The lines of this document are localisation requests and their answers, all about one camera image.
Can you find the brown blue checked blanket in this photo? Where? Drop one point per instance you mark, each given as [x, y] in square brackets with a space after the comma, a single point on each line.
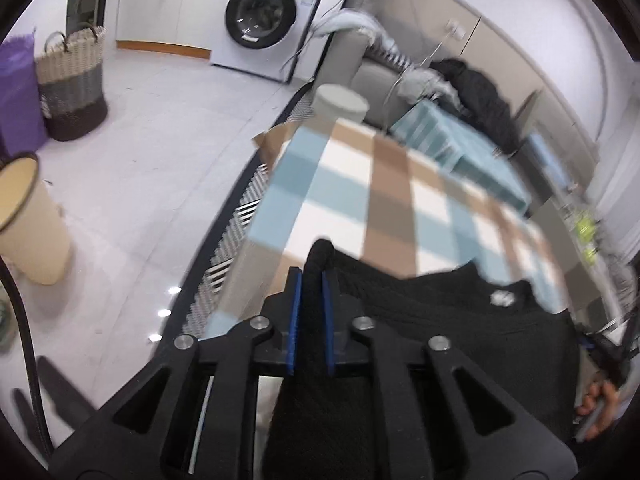
[380, 190]

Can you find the purple bag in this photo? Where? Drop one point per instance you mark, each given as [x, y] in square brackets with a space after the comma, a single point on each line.
[17, 100]

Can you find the white wall socket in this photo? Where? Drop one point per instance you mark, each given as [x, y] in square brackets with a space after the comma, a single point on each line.
[455, 29]

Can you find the black knit sweater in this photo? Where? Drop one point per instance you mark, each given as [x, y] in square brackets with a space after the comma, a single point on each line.
[450, 320]

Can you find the grey sofa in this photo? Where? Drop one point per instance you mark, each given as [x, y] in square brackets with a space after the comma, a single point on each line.
[370, 80]

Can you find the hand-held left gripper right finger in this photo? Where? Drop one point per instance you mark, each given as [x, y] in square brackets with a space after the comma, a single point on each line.
[327, 320]

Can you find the white base cabinet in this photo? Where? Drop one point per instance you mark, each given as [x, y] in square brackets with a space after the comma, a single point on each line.
[160, 5]

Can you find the green plush toy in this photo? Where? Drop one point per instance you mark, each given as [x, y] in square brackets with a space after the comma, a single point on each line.
[586, 232]

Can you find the white washing machine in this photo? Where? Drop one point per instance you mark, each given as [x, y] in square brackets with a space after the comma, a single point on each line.
[270, 15]

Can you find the white round stool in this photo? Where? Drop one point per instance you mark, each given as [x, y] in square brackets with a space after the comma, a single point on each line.
[340, 102]

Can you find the black jacket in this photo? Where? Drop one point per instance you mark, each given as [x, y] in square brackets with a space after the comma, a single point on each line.
[480, 100]

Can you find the black white striped rug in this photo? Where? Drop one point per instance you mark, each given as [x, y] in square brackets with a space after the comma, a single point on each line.
[235, 220]

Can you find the cream waste bin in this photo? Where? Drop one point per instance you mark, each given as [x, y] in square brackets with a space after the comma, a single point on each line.
[32, 230]

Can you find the grey garment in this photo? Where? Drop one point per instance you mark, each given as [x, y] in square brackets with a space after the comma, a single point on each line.
[425, 85]

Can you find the light blue towel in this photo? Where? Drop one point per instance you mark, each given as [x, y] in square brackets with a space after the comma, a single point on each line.
[350, 22]

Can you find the person's right hand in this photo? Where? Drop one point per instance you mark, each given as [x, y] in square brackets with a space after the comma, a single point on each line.
[600, 410]

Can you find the woven laundry basket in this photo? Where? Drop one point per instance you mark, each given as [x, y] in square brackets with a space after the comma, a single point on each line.
[70, 90]

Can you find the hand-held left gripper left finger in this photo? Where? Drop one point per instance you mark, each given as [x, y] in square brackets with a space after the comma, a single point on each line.
[295, 320]

